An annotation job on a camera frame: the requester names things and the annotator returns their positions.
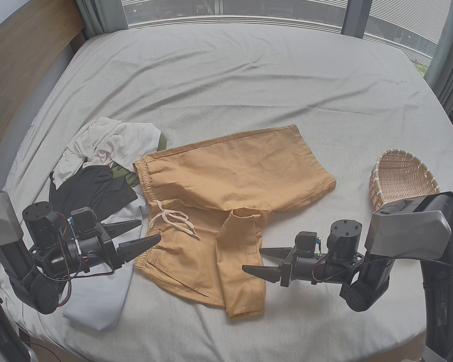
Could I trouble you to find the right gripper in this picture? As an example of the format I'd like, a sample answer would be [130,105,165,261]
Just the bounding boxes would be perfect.
[241,246,327,287]

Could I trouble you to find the pale grey garment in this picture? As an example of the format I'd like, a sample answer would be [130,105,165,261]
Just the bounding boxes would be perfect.
[62,198,148,332]

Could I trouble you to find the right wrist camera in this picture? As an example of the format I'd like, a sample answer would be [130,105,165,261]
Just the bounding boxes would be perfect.
[294,232,319,257]

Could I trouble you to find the black garment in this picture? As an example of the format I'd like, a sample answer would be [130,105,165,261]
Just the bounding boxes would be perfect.
[47,165,139,221]

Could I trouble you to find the tan shorts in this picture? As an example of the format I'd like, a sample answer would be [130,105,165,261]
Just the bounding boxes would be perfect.
[131,124,337,320]

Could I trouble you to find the window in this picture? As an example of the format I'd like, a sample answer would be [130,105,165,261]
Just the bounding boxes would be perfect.
[113,0,453,78]

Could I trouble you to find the green garment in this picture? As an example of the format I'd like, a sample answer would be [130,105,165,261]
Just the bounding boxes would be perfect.
[109,132,168,188]

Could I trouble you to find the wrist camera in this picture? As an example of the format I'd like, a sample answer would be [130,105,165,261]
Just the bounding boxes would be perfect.
[70,208,99,239]
[294,232,319,257]

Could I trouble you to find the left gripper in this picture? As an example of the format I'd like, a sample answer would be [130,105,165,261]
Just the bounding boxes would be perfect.
[66,219,162,274]

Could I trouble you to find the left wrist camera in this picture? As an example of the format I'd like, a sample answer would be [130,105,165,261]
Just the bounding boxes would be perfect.
[70,208,99,239]

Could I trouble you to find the bed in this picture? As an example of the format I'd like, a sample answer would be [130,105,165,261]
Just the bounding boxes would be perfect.
[0,0,453,362]

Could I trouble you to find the round woven basket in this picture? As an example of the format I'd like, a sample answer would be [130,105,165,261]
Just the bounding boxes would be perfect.
[369,149,440,212]

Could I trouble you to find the white garment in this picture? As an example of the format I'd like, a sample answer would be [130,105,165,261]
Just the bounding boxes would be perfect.
[54,117,163,188]

